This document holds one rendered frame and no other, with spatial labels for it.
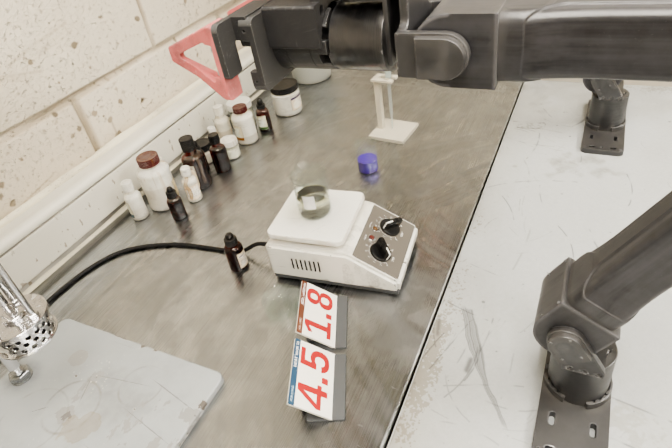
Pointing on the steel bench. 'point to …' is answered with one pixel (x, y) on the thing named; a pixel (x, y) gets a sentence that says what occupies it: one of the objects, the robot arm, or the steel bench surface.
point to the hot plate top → (338, 229)
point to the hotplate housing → (335, 261)
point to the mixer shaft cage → (23, 321)
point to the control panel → (386, 242)
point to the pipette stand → (389, 119)
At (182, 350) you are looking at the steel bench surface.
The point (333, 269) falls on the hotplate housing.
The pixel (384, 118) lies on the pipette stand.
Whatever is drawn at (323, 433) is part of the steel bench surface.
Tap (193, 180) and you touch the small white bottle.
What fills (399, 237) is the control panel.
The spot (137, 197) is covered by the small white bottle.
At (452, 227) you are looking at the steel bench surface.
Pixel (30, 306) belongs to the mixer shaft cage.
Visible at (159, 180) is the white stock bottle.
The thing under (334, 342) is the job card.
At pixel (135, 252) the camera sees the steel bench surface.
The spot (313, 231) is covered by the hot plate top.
